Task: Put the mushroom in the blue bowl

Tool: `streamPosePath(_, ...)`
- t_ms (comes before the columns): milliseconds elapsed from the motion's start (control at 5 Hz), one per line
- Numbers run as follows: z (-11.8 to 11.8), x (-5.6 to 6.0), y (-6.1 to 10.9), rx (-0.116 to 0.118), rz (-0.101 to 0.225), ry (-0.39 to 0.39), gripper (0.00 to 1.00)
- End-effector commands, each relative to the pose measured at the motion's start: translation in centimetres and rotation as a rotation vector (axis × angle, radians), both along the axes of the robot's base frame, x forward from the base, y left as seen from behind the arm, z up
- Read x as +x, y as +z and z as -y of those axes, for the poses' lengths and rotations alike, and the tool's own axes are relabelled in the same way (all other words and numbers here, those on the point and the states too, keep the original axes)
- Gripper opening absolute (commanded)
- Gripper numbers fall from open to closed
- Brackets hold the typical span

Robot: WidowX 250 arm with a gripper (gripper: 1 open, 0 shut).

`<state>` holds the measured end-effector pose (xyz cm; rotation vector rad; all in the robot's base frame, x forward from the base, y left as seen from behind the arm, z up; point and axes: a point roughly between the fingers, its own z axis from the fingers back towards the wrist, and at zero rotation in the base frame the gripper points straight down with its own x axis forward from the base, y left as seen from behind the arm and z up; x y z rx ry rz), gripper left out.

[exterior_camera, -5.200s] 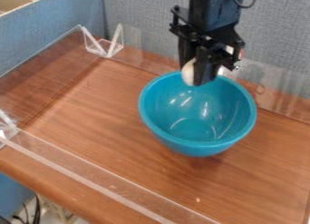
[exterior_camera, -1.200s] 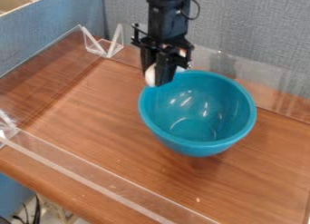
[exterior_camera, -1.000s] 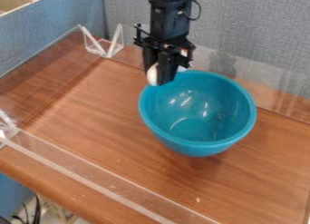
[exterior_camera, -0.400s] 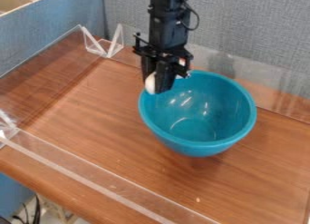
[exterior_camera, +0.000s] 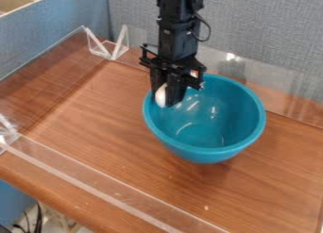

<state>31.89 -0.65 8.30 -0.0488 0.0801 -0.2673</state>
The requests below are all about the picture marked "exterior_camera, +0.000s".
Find blue plastic bowl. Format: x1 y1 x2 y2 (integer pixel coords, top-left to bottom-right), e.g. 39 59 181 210
142 74 267 164

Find black cables under table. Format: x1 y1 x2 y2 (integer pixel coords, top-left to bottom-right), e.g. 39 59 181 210
0 202 45 233

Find clear acrylic front barrier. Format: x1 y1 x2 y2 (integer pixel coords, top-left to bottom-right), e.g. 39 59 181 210
0 113 229 233

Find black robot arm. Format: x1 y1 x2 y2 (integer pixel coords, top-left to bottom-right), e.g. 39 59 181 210
140 0 209 108

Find blue partition with wooden shelf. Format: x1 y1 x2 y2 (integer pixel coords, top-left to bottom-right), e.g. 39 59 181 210
0 0 110 79

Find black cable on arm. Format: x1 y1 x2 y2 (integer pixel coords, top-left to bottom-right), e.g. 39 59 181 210
188 11 212 42

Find clear acrylic corner bracket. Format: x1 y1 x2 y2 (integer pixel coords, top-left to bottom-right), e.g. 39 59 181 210
85 25 130 60

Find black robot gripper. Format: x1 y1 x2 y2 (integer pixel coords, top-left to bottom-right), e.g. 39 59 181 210
140 19 205 107

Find white brown toy mushroom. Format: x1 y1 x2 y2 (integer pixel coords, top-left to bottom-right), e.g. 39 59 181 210
152 71 201 108

